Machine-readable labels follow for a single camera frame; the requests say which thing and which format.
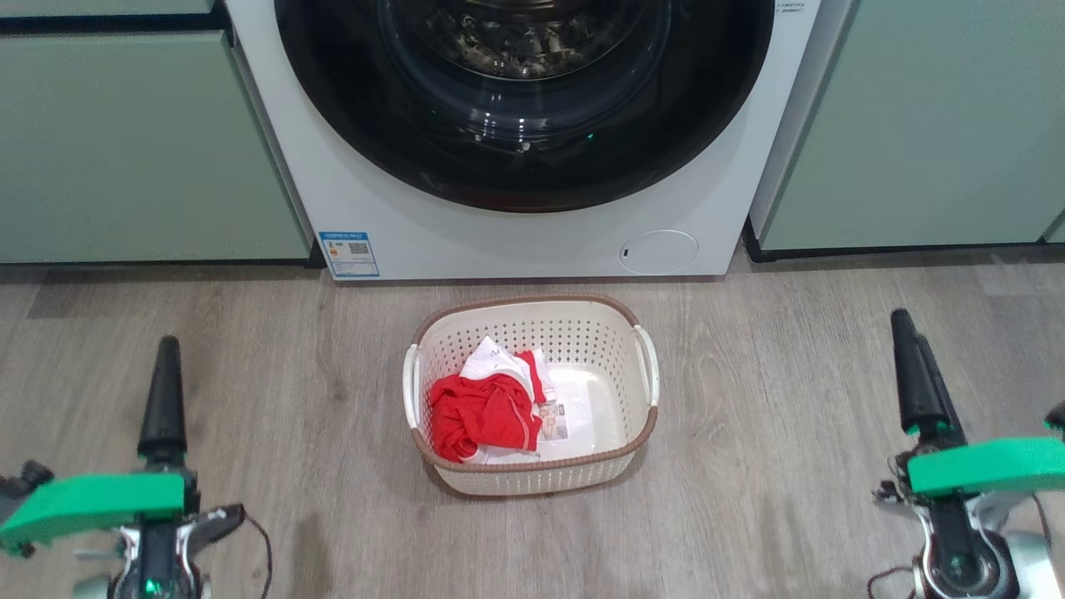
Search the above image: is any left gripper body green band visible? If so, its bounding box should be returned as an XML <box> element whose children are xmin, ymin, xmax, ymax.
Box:
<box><xmin>0</xmin><ymin>456</ymin><xmax>246</xmax><ymax>557</ymax></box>

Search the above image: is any thin dark right arm cable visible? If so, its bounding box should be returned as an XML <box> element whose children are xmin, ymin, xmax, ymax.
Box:
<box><xmin>865</xmin><ymin>564</ymin><xmax>916</xmax><ymax>599</ymax></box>

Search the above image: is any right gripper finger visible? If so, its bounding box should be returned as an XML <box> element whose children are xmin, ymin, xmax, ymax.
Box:
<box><xmin>915</xmin><ymin>334</ymin><xmax>968</xmax><ymax>446</ymax></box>
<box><xmin>891</xmin><ymin>309</ymin><xmax>949</xmax><ymax>435</ymax></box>

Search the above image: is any basket product label sticker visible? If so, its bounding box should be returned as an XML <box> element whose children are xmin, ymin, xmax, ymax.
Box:
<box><xmin>537</xmin><ymin>399</ymin><xmax>570</xmax><ymax>442</ymax></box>

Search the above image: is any steel washer drum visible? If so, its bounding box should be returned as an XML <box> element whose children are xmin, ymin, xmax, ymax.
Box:
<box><xmin>433</xmin><ymin>0</ymin><xmax>627</xmax><ymax>81</ymax></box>

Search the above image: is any washing machine door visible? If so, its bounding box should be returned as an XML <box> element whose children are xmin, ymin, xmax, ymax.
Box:
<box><xmin>273</xmin><ymin>0</ymin><xmax>776</xmax><ymax>214</ymax></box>

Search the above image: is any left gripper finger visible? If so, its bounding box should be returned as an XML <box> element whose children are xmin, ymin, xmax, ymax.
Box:
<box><xmin>137</xmin><ymin>335</ymin><xmax>188</xmax><ymax>460</ymax></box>

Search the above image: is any round white filter cover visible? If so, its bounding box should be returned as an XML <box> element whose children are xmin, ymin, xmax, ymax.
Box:
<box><xmin>619</xmin><ymin>230</ymin><xmax>700</xmax><ymax>276</ymax></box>

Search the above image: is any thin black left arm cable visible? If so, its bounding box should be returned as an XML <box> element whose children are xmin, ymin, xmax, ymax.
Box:
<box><xmin>240</xmin><ymin>506</ymin><xmax>274</xmax><ymax>599</ymax></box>

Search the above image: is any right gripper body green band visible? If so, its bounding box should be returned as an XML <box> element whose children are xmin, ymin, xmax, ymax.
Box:
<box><xmin>874</xmin><ymin>437</ymin><xmax>1065</xmax><ymax>542</ymax></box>

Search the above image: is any cream laundry basket brown rim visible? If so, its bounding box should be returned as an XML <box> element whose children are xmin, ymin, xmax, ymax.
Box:
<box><xmin>403</xmin><ymin>294</ymin><xmax>661</xmax><ymax>498</ymax></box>

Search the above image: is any blue energy label sticker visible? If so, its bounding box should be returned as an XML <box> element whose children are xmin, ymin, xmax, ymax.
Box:
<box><xmin>318</xmin><ymin>231</ymin><xmax>380</xmax><ymax>279</ymax></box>

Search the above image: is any white front-load washing machine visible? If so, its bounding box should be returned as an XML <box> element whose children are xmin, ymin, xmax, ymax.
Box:
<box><xmin>223</xmin><ymin>0</ymin><xmax>858</xmax><ymax>282</ymax></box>

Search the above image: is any pale green drawer front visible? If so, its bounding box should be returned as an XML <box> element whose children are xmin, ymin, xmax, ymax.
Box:
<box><xmin>0</xmin><ymin>0</ymin><xmax>219</xmax><ymax>17</ymax></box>

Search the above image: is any white garment red trim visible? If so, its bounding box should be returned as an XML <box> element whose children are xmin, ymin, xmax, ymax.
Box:
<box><xmin>459</xmin><ymin>336</ymin><xmax>557</xmax><ymax>463</ymax></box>

